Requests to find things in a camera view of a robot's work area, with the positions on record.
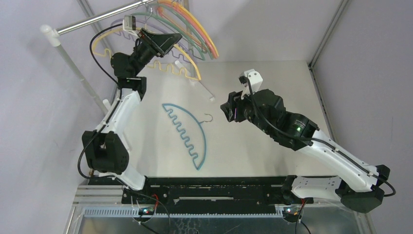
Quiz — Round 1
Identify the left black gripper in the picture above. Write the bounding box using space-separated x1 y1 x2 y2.
131 28 181 77

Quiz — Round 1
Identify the purple wavy hanger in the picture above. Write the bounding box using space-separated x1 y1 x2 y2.
110 18 194 63

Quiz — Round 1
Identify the teal wavy hanger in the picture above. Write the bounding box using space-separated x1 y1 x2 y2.
131 12 206 61

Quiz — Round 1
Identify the yellow smooth hanger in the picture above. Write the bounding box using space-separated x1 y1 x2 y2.
158 0 219 59

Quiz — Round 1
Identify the yellow wavy hanger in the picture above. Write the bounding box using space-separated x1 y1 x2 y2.
92 27 202 81

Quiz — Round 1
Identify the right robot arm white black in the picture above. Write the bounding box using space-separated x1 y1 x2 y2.
220 89 390 214

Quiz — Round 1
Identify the blue wavy hanger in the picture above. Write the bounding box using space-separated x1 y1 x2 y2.
161 103 213 171

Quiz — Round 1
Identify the chrome and white garment rack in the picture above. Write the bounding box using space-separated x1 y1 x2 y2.
40 0 216 115

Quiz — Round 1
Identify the right circuit board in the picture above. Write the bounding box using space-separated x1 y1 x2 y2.
282 208 299 216

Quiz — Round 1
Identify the circuit board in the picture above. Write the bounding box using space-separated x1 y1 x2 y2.
138 207 155 216
282 208 299 216

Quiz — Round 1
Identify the left circuit board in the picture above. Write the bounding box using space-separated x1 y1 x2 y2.
138 207 155 216

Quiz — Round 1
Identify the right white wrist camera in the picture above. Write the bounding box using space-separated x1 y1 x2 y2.
239 69 263 99

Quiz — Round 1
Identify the left black camera cable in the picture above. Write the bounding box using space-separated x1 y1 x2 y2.
77 23 144 195

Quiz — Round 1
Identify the black camera cable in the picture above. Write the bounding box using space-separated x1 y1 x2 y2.
239 76 396 197
77 23 144 195

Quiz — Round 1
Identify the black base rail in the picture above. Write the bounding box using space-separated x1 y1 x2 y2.
89 175 343 215

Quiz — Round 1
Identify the right black camera cable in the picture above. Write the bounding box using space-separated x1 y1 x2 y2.
239 76 396 197

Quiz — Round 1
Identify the aluminium frame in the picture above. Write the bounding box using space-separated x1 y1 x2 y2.
64 0 376 234

